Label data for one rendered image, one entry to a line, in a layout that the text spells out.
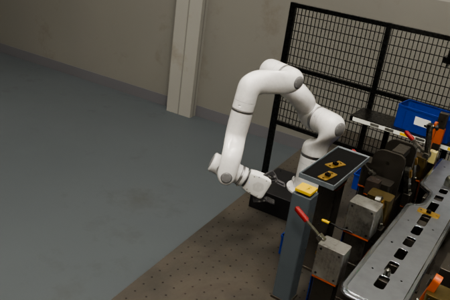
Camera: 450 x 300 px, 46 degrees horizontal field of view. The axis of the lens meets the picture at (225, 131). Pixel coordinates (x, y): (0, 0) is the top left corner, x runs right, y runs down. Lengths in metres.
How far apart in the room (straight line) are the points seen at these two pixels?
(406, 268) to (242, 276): 0.63
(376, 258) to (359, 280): 0.16
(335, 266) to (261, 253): 0.59
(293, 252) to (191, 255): 0.48
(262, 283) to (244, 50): 3.41
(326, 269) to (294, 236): 0.19
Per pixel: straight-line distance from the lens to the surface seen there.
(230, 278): 2.10
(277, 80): 2.11
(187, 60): 5.42
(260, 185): 2.21
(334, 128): 2.39
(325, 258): 1.74
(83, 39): 6.43
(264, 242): 2.34
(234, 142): 2.11
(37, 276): 3.21
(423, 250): 1.99
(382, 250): 1.91
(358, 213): 1.92
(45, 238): 3.51
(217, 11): 5.30
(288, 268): 1.95
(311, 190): 1.81
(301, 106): 2.30
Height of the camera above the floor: 1.96
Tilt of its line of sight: 22 degrees down
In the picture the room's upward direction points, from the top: 8 degrees clockwise
